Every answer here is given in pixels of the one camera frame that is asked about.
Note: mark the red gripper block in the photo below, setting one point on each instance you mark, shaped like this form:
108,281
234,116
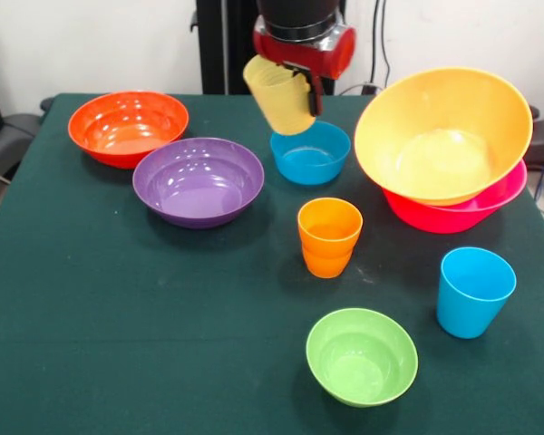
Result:
308,56

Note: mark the pale yellow-green plastic cup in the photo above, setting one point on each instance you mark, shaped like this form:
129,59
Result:
281,104

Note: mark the large orange plastic bowl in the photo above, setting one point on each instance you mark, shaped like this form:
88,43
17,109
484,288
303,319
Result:
435,136

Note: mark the orange plastic cup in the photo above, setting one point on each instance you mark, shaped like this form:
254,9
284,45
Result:
330,231
328,265

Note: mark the small blue plastic bowl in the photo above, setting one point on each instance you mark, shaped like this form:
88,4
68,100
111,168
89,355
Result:
310,156

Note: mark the purple plastic bowl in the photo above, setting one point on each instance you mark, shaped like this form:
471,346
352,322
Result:
199,186

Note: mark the large pink plastic bowl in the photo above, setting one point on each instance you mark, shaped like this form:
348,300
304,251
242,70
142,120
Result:
435,217

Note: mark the red plastic bowl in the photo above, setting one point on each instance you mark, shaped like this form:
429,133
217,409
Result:
127,122

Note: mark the blue plastic cup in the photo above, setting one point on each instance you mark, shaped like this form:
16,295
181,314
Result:
473,303

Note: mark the small green plastic bowl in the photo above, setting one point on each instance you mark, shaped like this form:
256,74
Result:
360,362

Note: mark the dark green table cloth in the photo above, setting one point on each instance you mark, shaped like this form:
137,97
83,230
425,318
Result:
50,340

